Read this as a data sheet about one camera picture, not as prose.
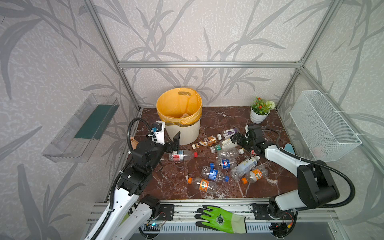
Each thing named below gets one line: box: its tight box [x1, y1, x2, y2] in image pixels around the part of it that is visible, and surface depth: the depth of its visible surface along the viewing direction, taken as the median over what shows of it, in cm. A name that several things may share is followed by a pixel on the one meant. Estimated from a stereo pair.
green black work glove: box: [194, 205, 247, 234], surface depth 72 cm
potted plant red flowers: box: [250, 96, 276, 124], surface depth 104 cm
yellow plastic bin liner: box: [156, 87, 203, 127], surface depth 94 cm
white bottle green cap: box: [210, 143, 239, 153], surface depth 95 cm
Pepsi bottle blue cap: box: [218, 158, 235, 170], surface depth 87 cm
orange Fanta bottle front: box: [187, 177, 217, 194], surface depth 81 cm
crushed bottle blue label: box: [201, 165, 230, 186], surface depth 84 cm
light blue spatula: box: [284, 143, 295, 154], surface depth 98 cm
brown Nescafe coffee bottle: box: [191, 135, 217, 150], surface depth 98 cm
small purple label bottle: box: [222, 127, 240, 139], surface depth 103 cm
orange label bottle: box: [241, 166, 268, 184], surface depth 84 cm
